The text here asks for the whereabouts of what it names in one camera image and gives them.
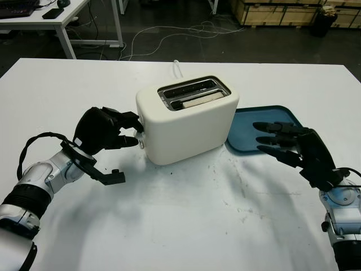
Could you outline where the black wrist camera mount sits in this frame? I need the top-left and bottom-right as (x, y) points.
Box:
(300, 168), (352, 192)
(60, 140), (126, 186)

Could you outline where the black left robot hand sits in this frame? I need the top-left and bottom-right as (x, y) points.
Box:
(72, 106), (144, 156)

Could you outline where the black trash bin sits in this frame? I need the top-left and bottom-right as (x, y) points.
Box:
(310, 5), (338, 37)

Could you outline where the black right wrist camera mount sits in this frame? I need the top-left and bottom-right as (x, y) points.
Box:
(300, 168), (352, 192)

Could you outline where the white cable on floor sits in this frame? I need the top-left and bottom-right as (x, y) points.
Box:
(120, 19), (245, 60)

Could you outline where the cream white two-slot toaster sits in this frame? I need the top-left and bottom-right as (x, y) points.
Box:
(135, 75), (240, 165)

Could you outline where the white office desk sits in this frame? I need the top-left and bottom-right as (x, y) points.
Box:
(0, 0), (125, 60)

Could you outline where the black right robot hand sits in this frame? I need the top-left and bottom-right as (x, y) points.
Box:
(252, 121), (338, 173)

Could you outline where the blue plastic tray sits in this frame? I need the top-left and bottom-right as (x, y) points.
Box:
(227, 104), (304, 155)

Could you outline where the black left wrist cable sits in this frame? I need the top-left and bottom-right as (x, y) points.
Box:
(16, 132), (77, 181)

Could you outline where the black keyboard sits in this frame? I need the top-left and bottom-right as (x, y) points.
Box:
(0, 0), (40, 19)

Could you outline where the wooden crate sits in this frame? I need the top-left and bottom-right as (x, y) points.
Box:
(234, 0), (361, 29)

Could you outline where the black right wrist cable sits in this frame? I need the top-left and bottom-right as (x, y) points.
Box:
(338, 168), (361, 189)

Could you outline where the pale slice of bread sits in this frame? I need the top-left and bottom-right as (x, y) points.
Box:
(182, 94), (223, 108)

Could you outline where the white toaster power cord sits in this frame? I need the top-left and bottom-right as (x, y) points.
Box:
(172, 59), (183, 77)

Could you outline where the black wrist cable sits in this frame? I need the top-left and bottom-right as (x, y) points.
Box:
(338, 168), (361, 189)
(16, 132), (77, 181)

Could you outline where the black smartphone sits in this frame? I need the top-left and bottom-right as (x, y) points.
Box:
(42, 8), (65, 20)

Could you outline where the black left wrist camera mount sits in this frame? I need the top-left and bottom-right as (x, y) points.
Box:
(60, 140), (126, 186)

